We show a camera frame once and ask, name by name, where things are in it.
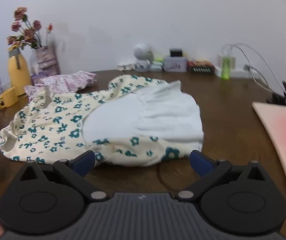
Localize cream green-flower garment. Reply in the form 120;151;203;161
0;75;204;166

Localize pink floral garment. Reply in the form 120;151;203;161
24;70;97;101

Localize green spray bottle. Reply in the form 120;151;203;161
221;56;231;80

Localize red black box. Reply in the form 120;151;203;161
187;61;215;75

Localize yellow mug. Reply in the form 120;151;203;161
0;87;18;109

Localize purple tissue box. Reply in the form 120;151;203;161
31;72;47;85

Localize white power strip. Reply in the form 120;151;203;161
117;63;135;72

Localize pink fuzzy vase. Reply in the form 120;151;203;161
36;46;60;76

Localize yellow thermos jug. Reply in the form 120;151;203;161
8;46;32;96

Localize white charger block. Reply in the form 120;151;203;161
215;54;254;79

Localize green white small boxes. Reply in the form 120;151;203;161
150;60;164;72

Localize small black box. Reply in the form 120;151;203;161
170;48;183;57

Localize white robot figurine speaker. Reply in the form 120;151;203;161
134;43;153;72

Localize dried rose bouquet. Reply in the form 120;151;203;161
7;7;53;50

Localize white cable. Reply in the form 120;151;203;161
221;42;286;95

